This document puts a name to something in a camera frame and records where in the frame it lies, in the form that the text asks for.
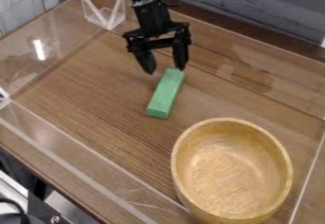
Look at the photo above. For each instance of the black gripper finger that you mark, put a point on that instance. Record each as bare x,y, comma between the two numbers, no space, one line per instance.
146,59
181,42

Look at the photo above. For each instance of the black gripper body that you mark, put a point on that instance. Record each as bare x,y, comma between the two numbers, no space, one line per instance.
158,31

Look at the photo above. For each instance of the green rectangular block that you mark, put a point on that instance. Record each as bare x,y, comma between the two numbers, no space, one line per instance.
166,92

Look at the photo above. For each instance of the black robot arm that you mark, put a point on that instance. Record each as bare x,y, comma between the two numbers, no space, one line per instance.
158,32

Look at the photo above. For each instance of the brown wooden bowl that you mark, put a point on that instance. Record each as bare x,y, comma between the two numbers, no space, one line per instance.
232,171

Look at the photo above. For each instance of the clear acrylic corner bracket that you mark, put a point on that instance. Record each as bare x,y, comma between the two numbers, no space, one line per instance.
106,18

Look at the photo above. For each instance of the clear acrylic tray wall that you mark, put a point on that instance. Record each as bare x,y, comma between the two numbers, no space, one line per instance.
74,121

